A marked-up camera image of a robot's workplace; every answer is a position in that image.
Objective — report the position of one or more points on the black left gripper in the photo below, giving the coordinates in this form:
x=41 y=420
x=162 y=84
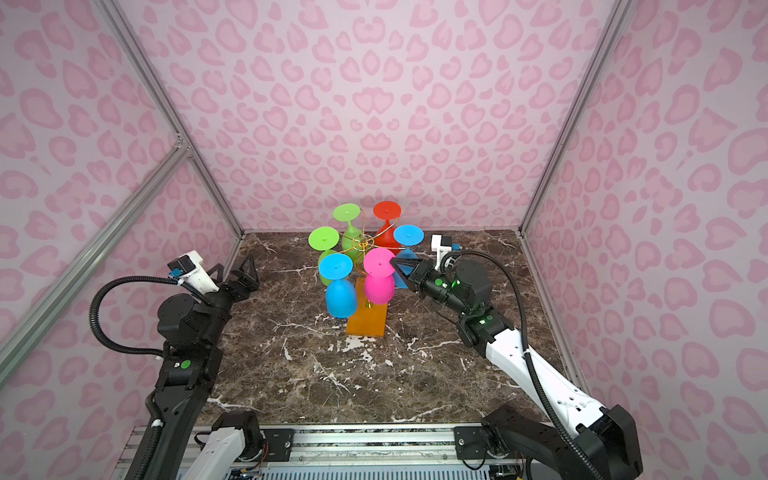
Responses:
x=250 y=282

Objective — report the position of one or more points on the aluminium diagonal frame bar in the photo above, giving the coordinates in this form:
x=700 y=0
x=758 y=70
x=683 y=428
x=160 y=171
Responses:
x=39 y=319

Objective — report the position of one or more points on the orange wooden rack base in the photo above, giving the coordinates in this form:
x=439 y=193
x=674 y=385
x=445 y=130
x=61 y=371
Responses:
x=370 y=319

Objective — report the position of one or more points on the green rear wine glass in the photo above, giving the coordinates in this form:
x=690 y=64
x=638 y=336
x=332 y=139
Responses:
x=351 y=238

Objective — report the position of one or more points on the blue wine glass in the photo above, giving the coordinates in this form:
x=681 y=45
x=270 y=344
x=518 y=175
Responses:
x=341 y=297
x=407 y=236

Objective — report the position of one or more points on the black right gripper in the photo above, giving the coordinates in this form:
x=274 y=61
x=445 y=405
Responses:
x=424 y=271

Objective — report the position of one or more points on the aluminium frame post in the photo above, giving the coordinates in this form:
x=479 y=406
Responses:
x=620 y=16
x=129 y=42

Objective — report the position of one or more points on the magenta wine glass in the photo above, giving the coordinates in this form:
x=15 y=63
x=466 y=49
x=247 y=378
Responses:
x=379 y=283

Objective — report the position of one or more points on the green wine glass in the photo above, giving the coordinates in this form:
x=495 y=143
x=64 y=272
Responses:
x=324 y=239
x=351 y=238

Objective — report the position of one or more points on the gold wire glass rack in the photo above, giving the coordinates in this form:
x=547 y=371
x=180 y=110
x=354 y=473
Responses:
x=367 y=242

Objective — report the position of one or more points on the blue front wine glass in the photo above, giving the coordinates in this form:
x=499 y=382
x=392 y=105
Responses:
x=341 y=297

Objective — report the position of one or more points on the aluminium frame post left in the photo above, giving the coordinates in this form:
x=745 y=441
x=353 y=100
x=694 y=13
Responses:
x=129 y=42

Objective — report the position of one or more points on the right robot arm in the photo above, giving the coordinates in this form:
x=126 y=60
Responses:
x=540 y=372

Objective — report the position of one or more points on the aluminium frame post right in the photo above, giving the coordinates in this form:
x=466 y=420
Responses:
x=620 y=16

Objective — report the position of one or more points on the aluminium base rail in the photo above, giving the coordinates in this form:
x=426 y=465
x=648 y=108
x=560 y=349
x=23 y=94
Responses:
x=239 y=439

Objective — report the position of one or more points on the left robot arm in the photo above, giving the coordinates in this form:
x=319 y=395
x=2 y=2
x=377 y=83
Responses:
x=191 y=360

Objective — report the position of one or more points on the green left wine glass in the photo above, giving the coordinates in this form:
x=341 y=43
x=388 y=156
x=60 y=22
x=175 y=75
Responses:
x=324 y=239

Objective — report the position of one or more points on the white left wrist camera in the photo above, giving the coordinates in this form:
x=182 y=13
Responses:
x=188 y=270

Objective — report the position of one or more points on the red wine glass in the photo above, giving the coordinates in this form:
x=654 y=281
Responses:
x=389 y=212

